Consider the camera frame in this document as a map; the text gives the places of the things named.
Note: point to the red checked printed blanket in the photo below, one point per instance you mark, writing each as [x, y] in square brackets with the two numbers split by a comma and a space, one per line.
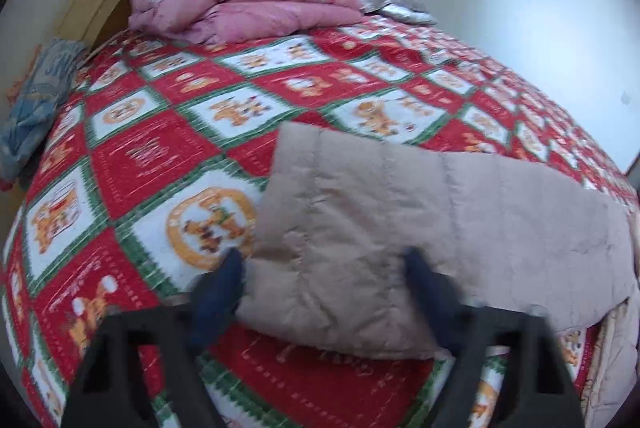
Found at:
[150, 148]

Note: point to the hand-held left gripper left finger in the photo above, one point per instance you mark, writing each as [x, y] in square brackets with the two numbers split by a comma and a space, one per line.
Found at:
[220, 293]

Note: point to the beige padded jacket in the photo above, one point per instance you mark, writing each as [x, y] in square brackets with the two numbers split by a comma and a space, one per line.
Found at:
[375, 233]

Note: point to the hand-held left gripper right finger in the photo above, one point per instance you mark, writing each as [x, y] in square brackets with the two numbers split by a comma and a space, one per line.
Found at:
[430, 293]

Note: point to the blue patterned cloth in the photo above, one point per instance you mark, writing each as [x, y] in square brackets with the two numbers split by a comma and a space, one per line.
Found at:
[35, 108]

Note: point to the grey striped pillow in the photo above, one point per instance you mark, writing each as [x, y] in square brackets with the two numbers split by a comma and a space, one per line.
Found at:
[395, 3]

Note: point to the pink folded quilt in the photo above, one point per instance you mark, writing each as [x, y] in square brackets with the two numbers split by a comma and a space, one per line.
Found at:
[240, 3]

